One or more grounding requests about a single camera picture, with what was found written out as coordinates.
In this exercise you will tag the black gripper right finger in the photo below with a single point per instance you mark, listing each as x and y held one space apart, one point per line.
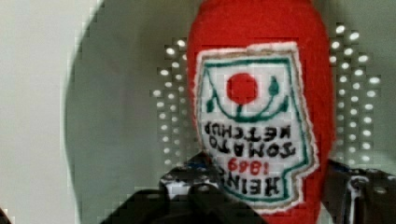
359 196

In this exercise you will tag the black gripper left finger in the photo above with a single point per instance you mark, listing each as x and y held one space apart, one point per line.
188 194

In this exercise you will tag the green oval strainer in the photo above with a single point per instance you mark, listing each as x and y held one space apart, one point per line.
127 119

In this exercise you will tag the red plush ketchup bottle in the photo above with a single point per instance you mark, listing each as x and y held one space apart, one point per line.
261 93

